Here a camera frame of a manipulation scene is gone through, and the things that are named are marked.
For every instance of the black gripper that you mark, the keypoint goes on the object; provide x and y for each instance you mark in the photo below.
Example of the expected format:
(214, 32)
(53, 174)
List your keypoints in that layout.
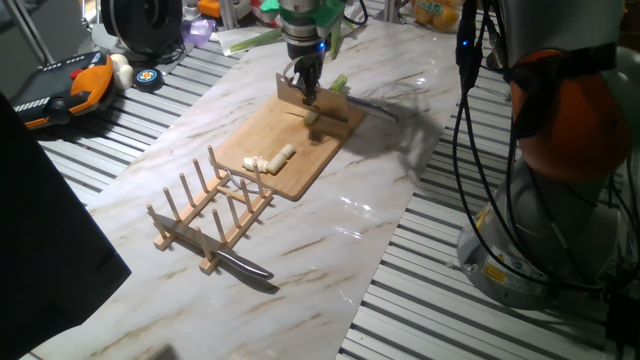
(306, 57)

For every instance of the steel cleaver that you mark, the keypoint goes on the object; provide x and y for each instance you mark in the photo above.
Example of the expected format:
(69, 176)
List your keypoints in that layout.
(330, 102)

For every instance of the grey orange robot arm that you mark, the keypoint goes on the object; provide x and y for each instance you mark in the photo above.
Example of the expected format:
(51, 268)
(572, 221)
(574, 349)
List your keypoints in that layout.
(550, 50)

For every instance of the short white scallion piece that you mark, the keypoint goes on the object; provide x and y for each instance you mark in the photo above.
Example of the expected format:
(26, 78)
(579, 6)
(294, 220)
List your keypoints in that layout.
(287, 149)
(262, 164)
(311, 118)

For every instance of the wooden cutting board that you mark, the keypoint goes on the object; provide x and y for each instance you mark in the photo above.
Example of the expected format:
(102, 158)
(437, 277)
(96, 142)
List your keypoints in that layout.
(280, 130)

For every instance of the long white scallion piece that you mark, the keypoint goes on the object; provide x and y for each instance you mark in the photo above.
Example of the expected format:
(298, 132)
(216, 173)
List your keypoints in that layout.
(276, 163)

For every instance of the white scallion root bulb piece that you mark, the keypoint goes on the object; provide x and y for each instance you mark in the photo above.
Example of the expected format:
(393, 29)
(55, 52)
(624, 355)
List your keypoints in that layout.
(248, 163)

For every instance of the purple plastic bag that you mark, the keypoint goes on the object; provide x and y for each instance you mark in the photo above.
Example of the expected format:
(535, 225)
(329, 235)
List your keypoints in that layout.
(197, 31)

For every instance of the orange plastic tool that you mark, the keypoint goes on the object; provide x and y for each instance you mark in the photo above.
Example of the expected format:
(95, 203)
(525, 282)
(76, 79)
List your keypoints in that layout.
(209, 7)

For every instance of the clear bag of yellow fruit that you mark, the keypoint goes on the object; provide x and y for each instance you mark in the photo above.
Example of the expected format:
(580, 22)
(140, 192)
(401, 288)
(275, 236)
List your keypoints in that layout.
(437, 15)

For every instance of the wooden peg rack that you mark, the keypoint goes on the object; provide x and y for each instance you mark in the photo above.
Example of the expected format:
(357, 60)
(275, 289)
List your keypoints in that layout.
(240, 225)

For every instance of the round blue black tape measure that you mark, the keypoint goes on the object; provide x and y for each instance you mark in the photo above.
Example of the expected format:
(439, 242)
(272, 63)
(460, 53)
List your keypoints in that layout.
(148, 78)

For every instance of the black round spool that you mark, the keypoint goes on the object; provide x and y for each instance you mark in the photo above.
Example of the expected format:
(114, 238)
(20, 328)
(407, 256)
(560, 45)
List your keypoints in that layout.
(142, 22)

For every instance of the small white rounded object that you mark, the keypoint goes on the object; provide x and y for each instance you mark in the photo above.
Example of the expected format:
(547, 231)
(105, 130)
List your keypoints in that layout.
(122, 72)

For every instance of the pointed steel kitchen knife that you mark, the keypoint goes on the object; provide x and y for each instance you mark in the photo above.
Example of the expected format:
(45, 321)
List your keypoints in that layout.
(245, 265)

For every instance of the marble pattern table mat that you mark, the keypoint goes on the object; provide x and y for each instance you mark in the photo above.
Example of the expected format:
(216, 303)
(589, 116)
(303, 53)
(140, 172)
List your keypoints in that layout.
(300, 300)

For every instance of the orange black teach pendant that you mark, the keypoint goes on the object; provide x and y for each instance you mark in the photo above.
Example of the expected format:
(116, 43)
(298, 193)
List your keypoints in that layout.
(75, 87)

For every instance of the green wrist mount plate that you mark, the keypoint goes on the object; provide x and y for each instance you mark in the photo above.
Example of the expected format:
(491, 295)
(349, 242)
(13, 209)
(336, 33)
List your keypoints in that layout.
(325, 17)

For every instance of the thin aluminium frame post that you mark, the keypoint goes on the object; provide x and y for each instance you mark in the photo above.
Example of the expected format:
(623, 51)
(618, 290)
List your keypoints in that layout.
(392, 10)

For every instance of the upright aluminium frame post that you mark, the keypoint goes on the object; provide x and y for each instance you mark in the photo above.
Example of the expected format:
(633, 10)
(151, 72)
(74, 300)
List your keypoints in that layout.
(32, 32)

